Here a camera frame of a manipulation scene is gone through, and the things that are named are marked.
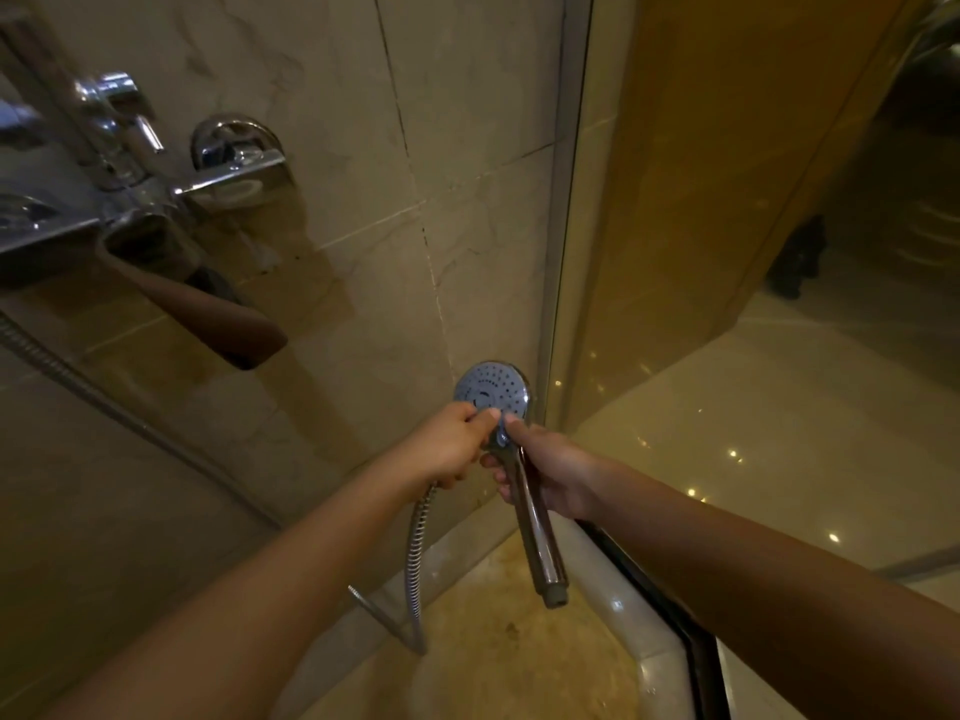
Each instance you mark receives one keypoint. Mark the person's right hand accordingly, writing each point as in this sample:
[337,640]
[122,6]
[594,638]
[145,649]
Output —
[551,468]

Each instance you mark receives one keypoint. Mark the person's left hand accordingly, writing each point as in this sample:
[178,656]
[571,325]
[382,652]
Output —
[439,449]

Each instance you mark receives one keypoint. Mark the person's right thumb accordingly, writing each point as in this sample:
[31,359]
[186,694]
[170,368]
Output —
[517,428]

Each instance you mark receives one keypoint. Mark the person's left thumb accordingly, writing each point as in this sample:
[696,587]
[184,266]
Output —
[480,421]

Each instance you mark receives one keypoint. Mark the chrome handheld shower head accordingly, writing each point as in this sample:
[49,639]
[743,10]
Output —
[517,479]

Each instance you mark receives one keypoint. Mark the person's left forearm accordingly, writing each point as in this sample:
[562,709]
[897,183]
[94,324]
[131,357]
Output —
[247,599]

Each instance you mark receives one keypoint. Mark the person's right forearm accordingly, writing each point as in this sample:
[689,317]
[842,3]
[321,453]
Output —
[772,592]

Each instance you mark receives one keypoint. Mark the glass shower door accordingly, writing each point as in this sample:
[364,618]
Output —
[750,292]

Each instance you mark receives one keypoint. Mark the dark object on floor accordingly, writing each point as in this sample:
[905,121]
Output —
[799,256]

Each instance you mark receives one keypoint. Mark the chrome shower mixer valve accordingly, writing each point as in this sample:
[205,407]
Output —
[90,202]

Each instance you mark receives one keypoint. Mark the chrome wall shower bracket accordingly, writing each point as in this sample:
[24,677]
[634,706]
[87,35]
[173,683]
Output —
[234,161]

